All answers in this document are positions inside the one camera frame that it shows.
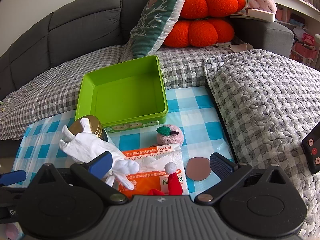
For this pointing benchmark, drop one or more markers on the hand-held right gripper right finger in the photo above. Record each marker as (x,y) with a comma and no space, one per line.
(221,166)

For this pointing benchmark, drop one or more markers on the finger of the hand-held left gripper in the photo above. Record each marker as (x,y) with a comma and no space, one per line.
(12,177)

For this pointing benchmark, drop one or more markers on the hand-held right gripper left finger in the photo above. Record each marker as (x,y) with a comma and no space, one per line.
(101,165)

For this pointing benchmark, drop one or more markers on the white glove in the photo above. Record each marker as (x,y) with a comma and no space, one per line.
(85,146)

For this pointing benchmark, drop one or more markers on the small red santa hat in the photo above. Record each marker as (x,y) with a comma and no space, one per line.
(175,182)

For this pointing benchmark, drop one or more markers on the pink knitted apple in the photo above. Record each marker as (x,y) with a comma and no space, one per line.
(172,136)

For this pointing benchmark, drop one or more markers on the green plastic tray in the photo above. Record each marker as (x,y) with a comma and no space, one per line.
(125,97)

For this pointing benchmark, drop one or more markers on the gold lid jar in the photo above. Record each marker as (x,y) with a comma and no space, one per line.
(96,127)

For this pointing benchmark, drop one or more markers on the orange tissue packet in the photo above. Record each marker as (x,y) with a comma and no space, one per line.
(140,177)

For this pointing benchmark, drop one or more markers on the blue checked cloth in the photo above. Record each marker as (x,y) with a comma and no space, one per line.
(195,120)

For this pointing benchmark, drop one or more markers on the black smartphone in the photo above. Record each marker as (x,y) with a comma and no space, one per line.
(312,150)

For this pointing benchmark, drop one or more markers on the grey checked sofa cover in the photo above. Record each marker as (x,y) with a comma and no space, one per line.
(50,87)

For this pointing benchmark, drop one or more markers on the pink paper piece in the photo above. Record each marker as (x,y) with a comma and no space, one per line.
(241,47)

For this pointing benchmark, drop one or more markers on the orange pumpkin cushion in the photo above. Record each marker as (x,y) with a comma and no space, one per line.
(200,32)
(212,2)

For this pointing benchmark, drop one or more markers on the pink plastic basket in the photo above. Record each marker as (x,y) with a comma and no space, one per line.
(306,47)

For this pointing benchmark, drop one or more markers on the grey fabric sofa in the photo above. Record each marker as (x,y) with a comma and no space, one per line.
(75,17)

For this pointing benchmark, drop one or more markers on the white rectangular box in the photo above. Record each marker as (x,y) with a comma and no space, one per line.
(260,14)

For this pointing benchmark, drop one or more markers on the green tree print pillow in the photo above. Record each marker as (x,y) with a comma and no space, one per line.
(155,17)

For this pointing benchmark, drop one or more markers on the pink plush toy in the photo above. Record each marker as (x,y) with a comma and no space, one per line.
(262,2)

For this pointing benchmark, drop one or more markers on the white desk with clutter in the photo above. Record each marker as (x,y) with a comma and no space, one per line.
(295,5)

